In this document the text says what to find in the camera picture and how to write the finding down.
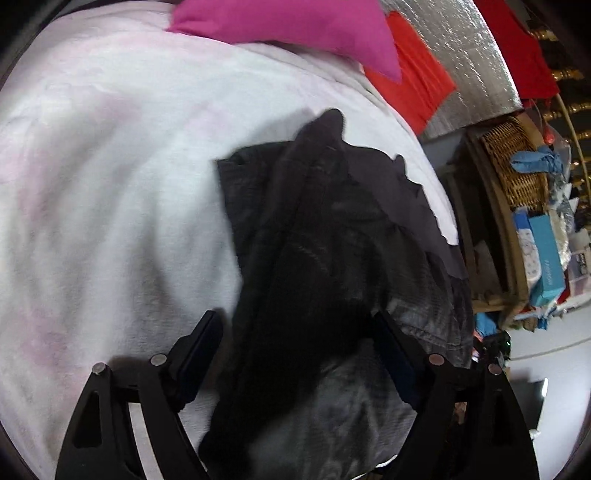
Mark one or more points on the dark quilted jacket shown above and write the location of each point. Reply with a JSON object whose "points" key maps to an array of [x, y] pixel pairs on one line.
{"points": [[332, 258]]}

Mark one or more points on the wicker basket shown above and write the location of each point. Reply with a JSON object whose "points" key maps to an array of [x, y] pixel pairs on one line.
{"points": [[512, 180]]}

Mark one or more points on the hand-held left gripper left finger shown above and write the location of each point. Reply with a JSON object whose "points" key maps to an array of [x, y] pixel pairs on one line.
{"points": [[196, 369]]}

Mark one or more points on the blue cloth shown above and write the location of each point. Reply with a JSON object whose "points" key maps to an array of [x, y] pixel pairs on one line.
{"points": [[538, 161]]}

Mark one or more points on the silver foil panel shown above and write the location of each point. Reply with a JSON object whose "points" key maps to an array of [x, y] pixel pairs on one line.
{"points": [[466, 60]]}

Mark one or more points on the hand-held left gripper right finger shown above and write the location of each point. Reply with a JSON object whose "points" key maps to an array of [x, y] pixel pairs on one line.
{"points": [[398, 364]]}

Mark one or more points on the teal box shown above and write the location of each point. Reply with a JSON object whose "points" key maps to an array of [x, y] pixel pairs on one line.
{"points": [[547, 263]]}

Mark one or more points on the red cloth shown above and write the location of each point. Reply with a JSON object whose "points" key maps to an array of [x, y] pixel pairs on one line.
{"points": [[517, 41]]}

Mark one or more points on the white dotted box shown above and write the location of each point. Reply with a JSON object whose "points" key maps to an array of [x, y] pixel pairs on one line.
{"points": [[528, 256]]}

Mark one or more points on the white fleece blanket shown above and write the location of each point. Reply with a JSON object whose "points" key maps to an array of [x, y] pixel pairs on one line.
{"points": [[120, 194]]}

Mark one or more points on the pink pillow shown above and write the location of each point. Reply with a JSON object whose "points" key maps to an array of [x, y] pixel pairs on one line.
{"points": [[300, 27]]}

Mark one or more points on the wooden shelf unit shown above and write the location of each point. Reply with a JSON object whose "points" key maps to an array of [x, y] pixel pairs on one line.
{"points": [[489, 277]]}

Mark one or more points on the red pillow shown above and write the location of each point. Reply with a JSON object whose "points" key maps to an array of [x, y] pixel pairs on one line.
{"points": [[415, 78]]}

